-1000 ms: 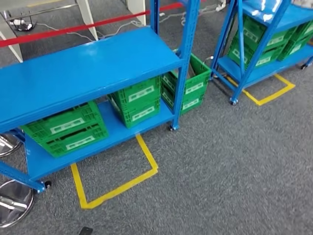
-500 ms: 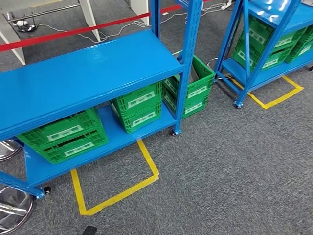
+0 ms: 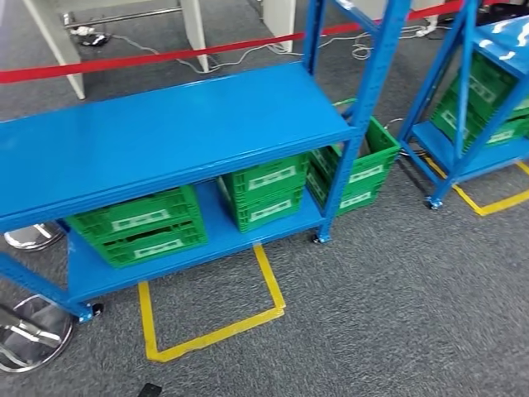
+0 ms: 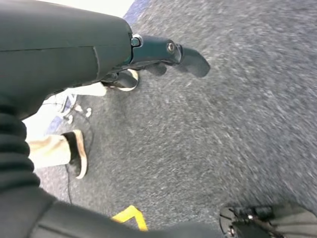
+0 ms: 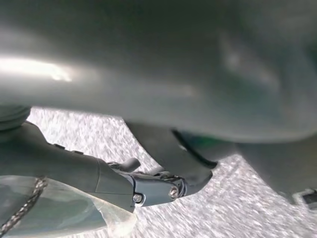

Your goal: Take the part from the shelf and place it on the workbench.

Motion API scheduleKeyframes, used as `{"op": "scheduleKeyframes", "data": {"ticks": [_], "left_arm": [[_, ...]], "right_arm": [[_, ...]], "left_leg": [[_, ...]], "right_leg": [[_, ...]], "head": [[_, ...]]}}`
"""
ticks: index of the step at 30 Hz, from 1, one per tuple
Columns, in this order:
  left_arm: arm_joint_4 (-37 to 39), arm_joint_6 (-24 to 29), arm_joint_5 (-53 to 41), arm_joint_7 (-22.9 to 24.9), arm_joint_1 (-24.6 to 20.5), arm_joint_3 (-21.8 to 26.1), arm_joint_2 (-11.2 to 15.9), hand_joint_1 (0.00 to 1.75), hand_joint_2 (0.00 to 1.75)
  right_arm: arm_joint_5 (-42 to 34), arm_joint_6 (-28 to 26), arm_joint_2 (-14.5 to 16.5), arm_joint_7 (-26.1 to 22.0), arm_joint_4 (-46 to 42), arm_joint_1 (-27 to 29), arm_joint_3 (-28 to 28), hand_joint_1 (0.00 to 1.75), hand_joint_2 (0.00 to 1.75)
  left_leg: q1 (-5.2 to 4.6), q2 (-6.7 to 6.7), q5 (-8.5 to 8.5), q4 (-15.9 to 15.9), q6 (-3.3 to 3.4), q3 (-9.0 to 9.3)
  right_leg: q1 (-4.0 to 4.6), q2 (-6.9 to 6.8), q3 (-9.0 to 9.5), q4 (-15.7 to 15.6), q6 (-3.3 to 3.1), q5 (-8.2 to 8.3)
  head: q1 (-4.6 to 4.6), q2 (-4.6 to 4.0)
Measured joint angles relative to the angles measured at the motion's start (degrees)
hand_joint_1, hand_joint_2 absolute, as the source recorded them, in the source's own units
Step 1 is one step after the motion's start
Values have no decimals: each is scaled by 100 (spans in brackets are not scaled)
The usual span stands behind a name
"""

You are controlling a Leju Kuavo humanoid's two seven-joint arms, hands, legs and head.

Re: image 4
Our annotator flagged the person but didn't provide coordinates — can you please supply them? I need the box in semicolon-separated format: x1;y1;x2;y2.
26;68;140;180

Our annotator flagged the yellow floor tape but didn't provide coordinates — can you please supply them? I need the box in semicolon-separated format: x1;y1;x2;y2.
112;205;149;232

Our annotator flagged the thin black floor cable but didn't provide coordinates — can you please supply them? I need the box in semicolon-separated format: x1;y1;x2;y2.
65;164;73;205

